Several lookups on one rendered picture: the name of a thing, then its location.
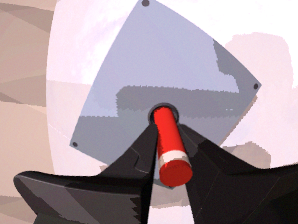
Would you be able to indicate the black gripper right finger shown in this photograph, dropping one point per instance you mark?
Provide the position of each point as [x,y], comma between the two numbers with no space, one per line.
[226,190]

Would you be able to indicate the grey sloped panel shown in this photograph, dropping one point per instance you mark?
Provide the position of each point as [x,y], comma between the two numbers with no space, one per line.
[160,59]

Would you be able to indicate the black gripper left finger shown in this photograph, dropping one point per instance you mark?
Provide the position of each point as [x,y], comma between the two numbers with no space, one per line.
[120,194]

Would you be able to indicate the red cylindrical peg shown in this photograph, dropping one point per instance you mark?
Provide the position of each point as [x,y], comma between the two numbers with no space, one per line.
[173,163]

